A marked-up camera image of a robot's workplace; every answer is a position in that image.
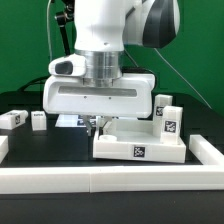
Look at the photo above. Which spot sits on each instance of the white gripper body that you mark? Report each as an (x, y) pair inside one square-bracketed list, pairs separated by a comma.
[(130, 96)]

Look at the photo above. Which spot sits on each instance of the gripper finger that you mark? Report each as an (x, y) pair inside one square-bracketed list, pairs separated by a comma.
[(88, 124), (107, 122)]

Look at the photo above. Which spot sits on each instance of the white square table top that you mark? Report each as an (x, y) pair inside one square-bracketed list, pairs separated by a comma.
[(128, 139)]

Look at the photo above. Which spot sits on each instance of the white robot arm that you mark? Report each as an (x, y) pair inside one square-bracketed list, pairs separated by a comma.
[(91, 82)]

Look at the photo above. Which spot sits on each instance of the white sheet with markers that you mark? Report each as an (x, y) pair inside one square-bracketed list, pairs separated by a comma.
[(69, 121)]

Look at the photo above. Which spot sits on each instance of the white U-shaped obstacle fence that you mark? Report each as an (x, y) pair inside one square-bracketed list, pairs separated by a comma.
[(207, 175)]

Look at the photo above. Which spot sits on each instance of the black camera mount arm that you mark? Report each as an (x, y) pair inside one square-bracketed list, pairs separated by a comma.
[(62, 18)]

